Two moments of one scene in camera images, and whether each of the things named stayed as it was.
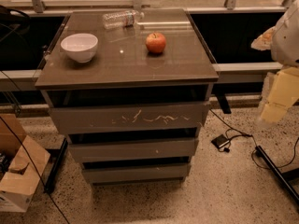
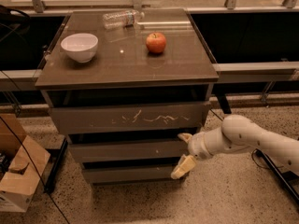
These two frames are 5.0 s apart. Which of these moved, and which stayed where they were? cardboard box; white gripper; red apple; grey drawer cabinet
Moved: white gripper
Stayed: grey drawer cabinet; cardboard box; red apple
